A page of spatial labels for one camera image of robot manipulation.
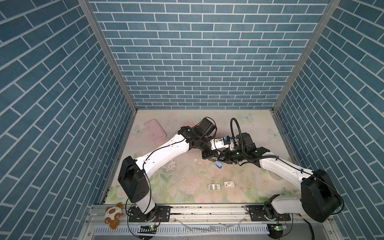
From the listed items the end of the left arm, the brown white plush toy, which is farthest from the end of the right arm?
the brown white plush toy

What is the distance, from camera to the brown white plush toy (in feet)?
2.33

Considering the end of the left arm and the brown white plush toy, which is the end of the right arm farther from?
the brown white plush toy

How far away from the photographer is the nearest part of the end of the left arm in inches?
21.4

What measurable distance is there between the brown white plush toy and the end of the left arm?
1.69ft
